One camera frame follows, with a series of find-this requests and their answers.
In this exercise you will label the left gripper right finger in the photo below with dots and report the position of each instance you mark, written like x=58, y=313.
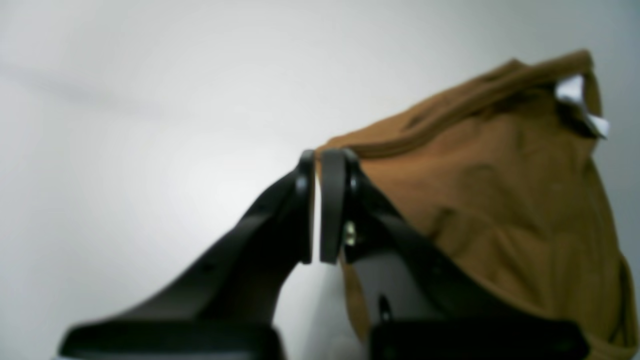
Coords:
x=420, y=304

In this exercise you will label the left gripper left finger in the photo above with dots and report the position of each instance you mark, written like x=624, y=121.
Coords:
x=222, y=306

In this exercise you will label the brown T-shirt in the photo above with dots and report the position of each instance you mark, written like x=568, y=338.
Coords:
x=500, y=175

